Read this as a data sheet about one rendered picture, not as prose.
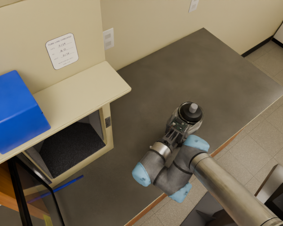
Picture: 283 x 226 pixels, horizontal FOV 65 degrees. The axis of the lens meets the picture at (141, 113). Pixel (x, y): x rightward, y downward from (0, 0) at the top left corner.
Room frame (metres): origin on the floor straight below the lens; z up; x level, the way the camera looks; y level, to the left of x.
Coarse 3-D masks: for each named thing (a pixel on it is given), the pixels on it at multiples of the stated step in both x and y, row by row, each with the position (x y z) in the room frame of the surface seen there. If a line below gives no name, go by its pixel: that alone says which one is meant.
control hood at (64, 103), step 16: (64, 80) 0.33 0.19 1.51; (80, 80) 0.33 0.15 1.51; (96, 80) 0.34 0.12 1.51; (112, 80) 0.35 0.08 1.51; (48, 96) 0.28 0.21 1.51; (64, 96) 0.28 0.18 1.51; (80, 96) 0.29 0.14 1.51; (96, 96) 0.29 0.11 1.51; (112, 96) 0.30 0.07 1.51; (48, 112) 0.24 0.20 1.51; (64, 112) 0.24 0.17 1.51; (80, 112) 0.25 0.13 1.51; (32, 144) 0.16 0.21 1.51; (0, 160) 0.12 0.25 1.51
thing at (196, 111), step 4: (184, 104) 0.54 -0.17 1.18; (188, 104) 0.54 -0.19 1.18; (192, 104) 0.52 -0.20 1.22; (196, 104) 0.52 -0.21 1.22; (184, 108) 0.52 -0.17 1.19; (188, 108) 0.52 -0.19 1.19; (192, 108) 0.51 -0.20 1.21; (196, 108) 0.51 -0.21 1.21; (184, 112) 0.50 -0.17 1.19; (188, 112) 0.50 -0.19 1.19; (192, 112) 0.50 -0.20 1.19; (196, 112) 0.51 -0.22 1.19; (200, 112) 0.51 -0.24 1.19; (184, 116) 0.49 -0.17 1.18; (188, 116) 0.48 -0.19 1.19; (192, 116) 0.49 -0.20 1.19; (196, 116) 0.49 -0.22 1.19; (200, 116) 0.50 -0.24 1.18; (188, 120) 0.47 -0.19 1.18; (192, 120) 0.47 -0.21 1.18; (196, 120) 0.48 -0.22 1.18
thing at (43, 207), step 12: (12, 168) 0.14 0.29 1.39; (12, 180) 0.11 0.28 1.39; (24, 180) 0.13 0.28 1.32; (36, 180) 0.16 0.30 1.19; (24, 192) 0.10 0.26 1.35; (36, 192) 0.12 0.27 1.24; (48, 192) 0.15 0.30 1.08; (36, 204) 0.08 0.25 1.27; (48, 204) 0.11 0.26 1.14; (24, 216) 0.04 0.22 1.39; (36, 216) 0.05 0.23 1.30; (48, 216) 0.07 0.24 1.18
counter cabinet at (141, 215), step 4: (228, 140) 0.78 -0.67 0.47; (224, 144) 0.77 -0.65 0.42; (220, 148) 0.76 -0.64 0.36; (216, 152) 0.75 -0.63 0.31; (212, 156) 0.76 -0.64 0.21; (160, 196) 0.32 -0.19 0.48; (164, 196) 0.38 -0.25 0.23; (156, 200) 0.30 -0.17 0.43; (160, 200) 0.36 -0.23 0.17; (152, 204) 0.29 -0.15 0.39; (156, 204) 0.34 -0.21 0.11; (148, 208) 0.26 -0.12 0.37; (144, 212) 0.24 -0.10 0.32; (140, 216) 0.22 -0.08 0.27; (132, 220) 0.17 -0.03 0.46; (136, 220) 0.20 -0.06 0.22; (128, 224) 0.15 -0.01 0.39; (132, 224) 0.18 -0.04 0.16
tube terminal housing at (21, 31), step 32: (32, 0) 0.33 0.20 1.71; (64, 0) 0.36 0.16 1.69; (96, 0) 0.41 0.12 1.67; (0, 32) 0.28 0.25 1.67; (32, 32) 0.31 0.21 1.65; (64, 32) 0.35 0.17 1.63; (96, 32) 0.40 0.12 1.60; (0, 64) 0.26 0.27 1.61; (32, 64) 0.30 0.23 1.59; (96, 64) 0.39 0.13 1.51; (32, 160) 0.21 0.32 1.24
